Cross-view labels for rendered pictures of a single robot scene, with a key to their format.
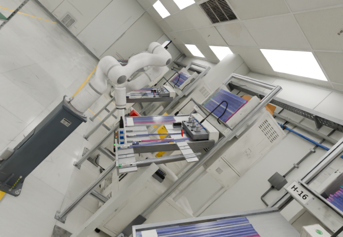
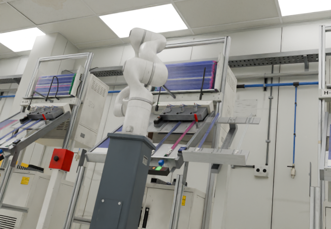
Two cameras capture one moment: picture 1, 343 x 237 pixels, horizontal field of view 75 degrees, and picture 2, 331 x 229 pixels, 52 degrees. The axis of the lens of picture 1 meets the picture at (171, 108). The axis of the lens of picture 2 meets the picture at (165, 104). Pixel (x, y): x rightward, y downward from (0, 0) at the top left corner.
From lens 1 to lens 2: 1.63 m
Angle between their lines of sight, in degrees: 44
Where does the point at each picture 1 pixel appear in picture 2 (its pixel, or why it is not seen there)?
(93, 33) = not seen: outside the picture
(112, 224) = not seen: outside the picture
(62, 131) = (144, 175)
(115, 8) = not seen: outside the picture
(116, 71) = (162, 68)
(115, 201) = (224, 210)
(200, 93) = (94, 91)
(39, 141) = (133, 205)
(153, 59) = (158, 46)
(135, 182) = (227, 178)
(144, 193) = (197, 204)
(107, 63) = (144, 65)
